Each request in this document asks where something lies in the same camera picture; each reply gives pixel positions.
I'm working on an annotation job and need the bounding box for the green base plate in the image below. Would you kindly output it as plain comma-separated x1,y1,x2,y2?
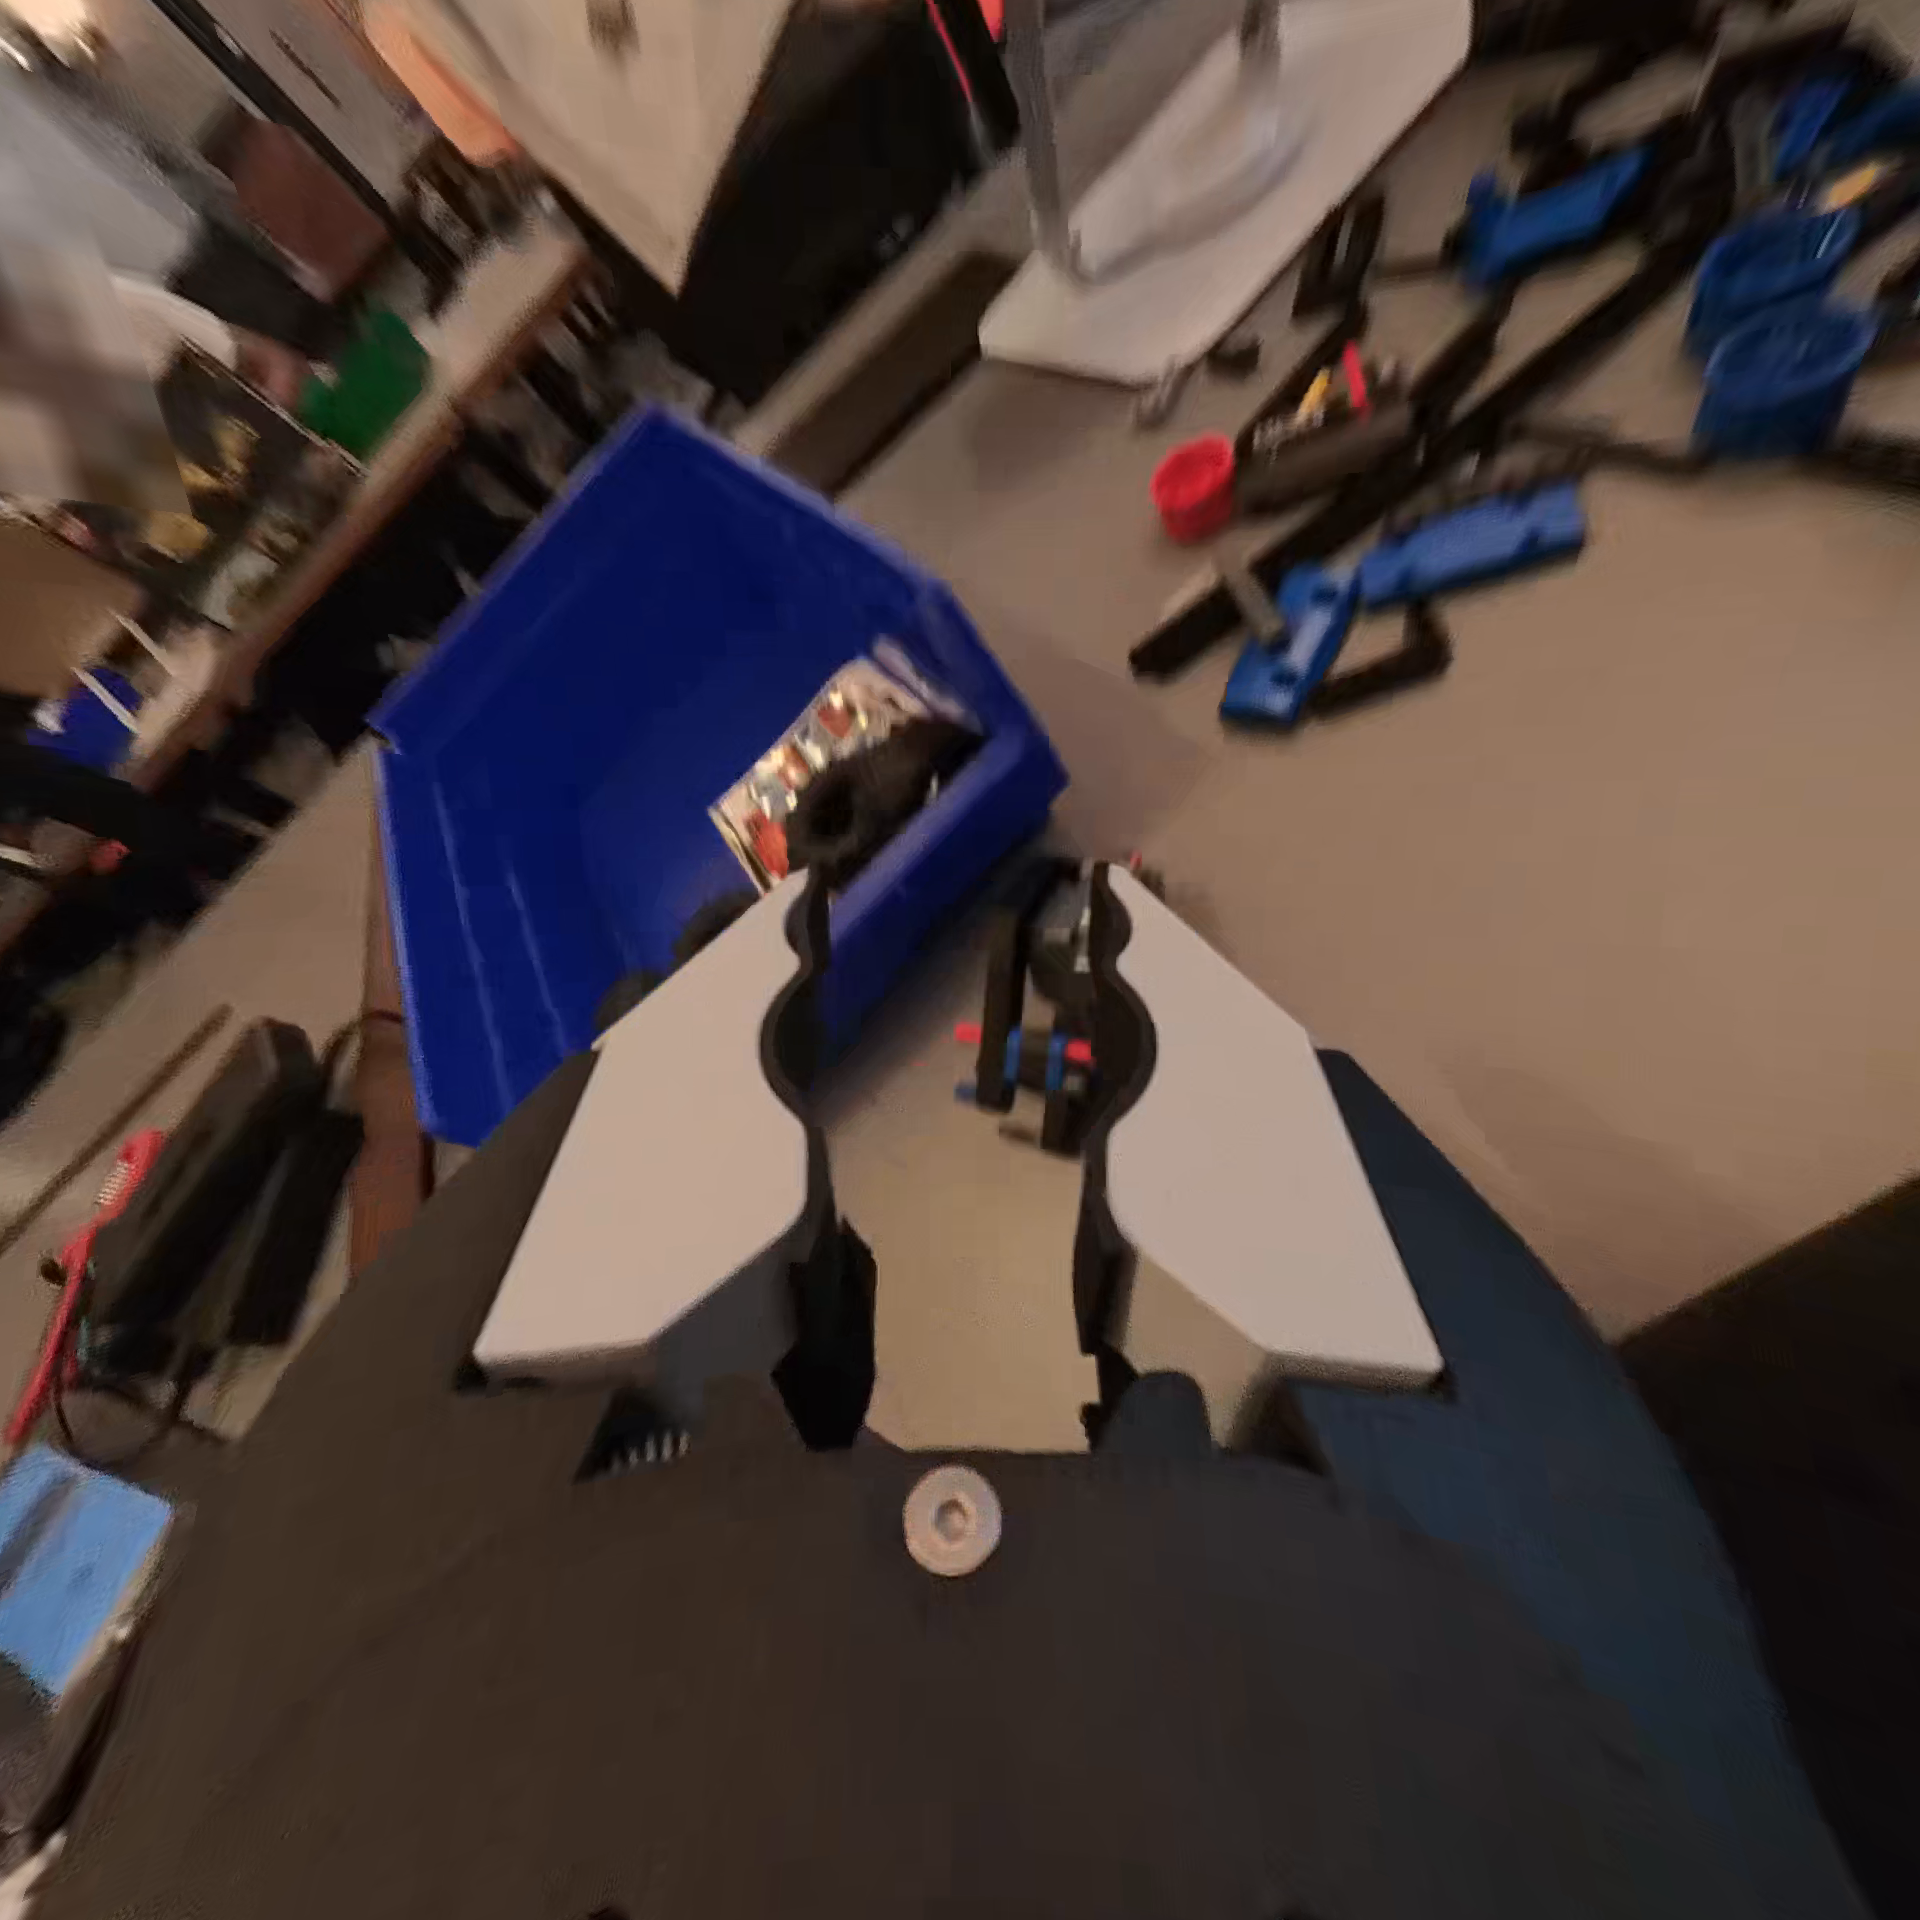
297,306,434,462

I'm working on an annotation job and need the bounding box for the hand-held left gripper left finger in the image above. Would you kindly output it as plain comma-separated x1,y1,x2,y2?
471,861,880,1450

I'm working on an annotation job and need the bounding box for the grey desk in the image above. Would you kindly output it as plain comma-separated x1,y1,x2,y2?
0,59,1920,1443

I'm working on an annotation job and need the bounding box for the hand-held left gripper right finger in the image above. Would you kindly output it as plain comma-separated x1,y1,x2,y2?
1069,860,1448,1452

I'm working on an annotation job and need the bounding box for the small blue background bin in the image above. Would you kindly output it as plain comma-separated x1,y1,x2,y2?
29,667,146,769

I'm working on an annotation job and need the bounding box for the blue folded panel piece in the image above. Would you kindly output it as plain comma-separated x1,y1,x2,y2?
1456,146,1652,289

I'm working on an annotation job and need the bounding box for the blue rectangular panel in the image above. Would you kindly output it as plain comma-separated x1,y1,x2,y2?
1357,479,1591,610

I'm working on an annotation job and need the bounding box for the tan plywood chair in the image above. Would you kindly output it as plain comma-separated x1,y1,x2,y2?
0,516,154,702

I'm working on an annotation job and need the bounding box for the black rubber tire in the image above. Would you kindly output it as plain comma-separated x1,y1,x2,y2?
803,735,948,889

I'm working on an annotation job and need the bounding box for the black curved panel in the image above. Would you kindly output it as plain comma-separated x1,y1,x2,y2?
1236,405,1423,511

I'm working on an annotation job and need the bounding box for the black wedge piece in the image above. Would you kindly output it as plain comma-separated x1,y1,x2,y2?
1128,563,1248,679

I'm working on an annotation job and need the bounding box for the red wheel rim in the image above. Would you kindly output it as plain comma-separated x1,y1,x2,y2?
1153,434,1242,545

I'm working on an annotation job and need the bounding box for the wooden background table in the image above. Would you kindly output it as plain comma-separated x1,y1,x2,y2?
119,225,605,785

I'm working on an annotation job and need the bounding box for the colourful sticker sheet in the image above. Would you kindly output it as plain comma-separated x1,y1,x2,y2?
709,661,986,889

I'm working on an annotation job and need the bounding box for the long black beam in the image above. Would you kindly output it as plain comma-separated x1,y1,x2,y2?
1276,257,1699,573

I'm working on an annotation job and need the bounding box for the red hand tool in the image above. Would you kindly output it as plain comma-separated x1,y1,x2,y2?
0,1132,167,1452

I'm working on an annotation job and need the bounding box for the blue bin with square tag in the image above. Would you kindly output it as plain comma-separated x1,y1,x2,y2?
368,405,1072,1153

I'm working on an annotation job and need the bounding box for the dark grey motor block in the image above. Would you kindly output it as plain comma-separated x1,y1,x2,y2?
959,854,1161,1162

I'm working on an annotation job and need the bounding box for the black frame piece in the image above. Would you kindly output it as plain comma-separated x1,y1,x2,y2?
1297,194,1392,317

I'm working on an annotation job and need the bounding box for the blue curved panel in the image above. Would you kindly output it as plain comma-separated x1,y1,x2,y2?
1219,567,1360,733

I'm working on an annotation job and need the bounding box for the yellow truck toy box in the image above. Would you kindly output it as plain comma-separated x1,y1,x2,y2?
159,345,370,603

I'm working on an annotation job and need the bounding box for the blue wheel rim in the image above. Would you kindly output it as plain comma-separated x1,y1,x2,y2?
1688,217,1863,357
1691,306,1882,462

